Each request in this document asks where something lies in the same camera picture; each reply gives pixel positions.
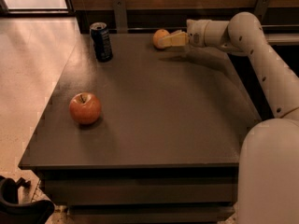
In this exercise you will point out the left metal wall bracket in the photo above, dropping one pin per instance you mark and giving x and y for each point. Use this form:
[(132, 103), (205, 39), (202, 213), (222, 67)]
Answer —
[(120, 14)]

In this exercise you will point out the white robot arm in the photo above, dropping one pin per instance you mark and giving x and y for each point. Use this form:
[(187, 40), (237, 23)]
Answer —
[(268, 173)]

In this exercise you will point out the right metal wall bracket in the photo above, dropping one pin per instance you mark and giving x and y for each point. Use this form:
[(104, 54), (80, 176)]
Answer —
[(260, 8)]

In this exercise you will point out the black office chair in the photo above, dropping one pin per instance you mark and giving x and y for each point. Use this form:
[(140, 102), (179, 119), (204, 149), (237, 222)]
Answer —
[(13, 212)]

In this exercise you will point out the metal wall bracket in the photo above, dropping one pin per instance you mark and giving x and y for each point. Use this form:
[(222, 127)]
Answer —
[(120, 14), (260, 8)]

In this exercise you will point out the orange fruit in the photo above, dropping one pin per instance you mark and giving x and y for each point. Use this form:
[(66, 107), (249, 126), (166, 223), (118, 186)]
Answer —
[(157, 36)]

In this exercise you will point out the grey side shelf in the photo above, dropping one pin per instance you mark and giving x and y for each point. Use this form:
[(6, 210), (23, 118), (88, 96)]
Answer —
[(283, 39)]

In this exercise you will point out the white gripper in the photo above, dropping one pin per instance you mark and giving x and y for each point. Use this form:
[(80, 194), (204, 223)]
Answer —
[(195, 32)]

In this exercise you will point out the dark blue soda can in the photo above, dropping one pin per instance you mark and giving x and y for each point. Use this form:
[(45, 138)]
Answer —
[(101, 41)]

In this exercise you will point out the grey drawer cabinet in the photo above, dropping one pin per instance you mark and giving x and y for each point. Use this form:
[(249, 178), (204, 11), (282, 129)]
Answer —
[(166, 146)]

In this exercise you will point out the red apple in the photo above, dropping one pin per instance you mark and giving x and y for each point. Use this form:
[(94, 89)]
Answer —
[(85, 108)]

